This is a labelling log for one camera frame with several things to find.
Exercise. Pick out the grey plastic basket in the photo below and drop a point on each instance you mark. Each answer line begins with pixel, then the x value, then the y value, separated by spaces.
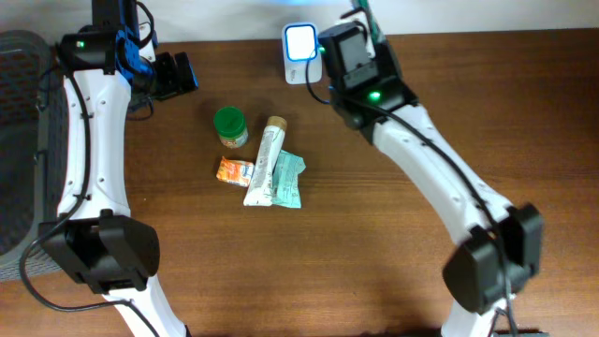
pixel 34 130

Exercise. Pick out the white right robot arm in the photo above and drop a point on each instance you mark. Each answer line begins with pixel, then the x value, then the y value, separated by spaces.
pixel 498 245

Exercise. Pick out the orange snack packet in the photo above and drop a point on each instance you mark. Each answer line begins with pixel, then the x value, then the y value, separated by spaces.
pixel 236 172

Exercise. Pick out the mint green snack pouch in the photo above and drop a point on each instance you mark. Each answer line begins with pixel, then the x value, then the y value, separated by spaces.
pixel 285 183

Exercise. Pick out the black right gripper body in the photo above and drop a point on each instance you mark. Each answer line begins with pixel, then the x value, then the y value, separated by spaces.
pixel 383 57

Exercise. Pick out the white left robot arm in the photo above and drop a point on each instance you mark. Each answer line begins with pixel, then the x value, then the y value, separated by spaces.
pixel 112 68

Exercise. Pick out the green lid jar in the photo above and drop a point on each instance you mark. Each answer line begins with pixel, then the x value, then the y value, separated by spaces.
pixel 231 127

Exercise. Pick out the green 3M gloves packet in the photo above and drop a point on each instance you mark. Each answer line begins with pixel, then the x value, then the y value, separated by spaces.
pixel 376 33

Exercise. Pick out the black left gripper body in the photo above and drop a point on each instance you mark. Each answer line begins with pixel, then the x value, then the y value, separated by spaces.
pixel 182 71

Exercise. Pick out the white barcode scanner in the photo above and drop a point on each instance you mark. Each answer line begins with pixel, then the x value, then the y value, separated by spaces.
pixel 302 58

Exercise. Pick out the white tube gold cap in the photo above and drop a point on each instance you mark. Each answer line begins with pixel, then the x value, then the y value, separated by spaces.
pixel 259 192

